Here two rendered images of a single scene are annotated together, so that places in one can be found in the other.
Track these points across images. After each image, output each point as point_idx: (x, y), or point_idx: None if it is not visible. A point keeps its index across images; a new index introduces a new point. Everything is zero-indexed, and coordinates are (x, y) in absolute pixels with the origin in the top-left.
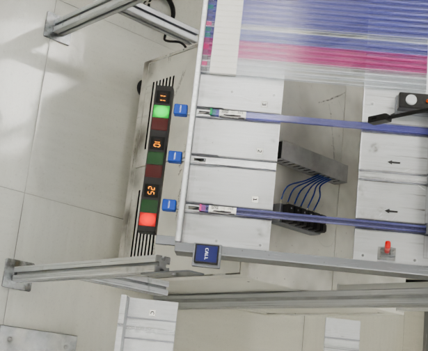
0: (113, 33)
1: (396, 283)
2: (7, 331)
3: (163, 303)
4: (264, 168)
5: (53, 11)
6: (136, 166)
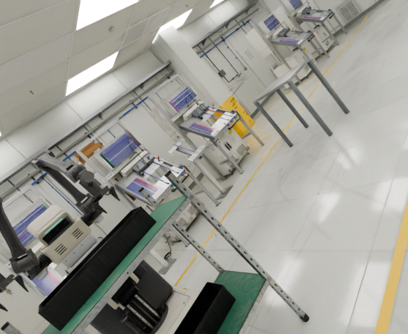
0: (179, 248)
1: (161, 176)
2: (223, 196)
3: (189, 160)
4: None
5: (186, 247)
6: (190, 221)
